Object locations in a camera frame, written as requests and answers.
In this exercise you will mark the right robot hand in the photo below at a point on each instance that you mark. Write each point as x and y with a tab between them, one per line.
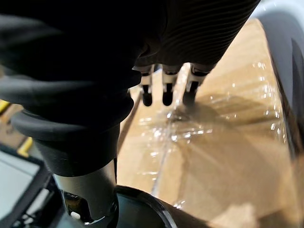
99	59

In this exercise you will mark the black-framed white panel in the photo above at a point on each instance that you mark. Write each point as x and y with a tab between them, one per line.
16	175

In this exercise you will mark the taped brown cardboard box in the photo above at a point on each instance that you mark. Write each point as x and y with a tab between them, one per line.
225	147

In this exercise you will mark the black curved plastic part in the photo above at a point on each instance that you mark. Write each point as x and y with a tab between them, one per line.
140	209

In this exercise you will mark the yellow shelf frame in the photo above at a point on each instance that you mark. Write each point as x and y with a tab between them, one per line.
25	147

